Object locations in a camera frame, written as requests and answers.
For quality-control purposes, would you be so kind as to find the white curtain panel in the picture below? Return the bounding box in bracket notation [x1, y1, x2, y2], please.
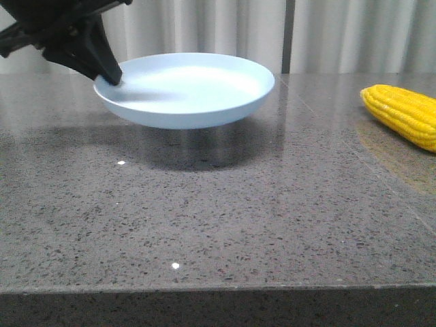
[282, 1, 435, 74]
[0, 0, 287, 76]

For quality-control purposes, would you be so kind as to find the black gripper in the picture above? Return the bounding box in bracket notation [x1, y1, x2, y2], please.
[1, 1, 131, 85]

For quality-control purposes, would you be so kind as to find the yellow corn cob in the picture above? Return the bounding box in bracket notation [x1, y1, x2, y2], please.
[360, 84, 435, 153]

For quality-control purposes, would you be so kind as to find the light blue round plate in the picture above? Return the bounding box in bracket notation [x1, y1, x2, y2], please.
[94, 52, 275, 129]

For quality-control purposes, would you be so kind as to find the white curtain right panel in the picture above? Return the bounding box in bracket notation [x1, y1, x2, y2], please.
[282, 1, 435, 74]

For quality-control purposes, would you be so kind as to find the white curtain left panel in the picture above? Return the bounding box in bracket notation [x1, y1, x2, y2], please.
[0, 0, 287, 76]

